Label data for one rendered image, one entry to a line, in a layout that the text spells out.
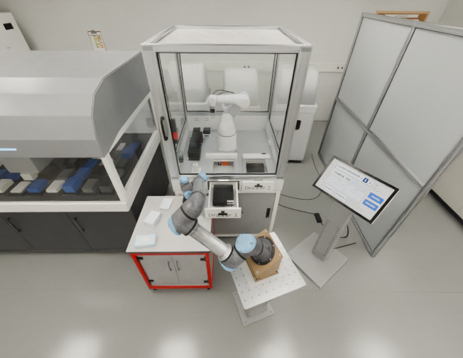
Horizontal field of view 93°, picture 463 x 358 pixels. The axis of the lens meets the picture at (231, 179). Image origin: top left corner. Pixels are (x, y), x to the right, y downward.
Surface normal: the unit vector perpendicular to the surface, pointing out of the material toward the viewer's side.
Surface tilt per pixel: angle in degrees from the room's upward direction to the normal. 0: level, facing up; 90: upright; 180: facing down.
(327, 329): 0
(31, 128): 69
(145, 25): 90
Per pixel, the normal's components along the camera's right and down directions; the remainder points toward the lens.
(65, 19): 0.00, 0.65
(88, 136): 0.02, 0.34
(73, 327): 0.01, -0.76
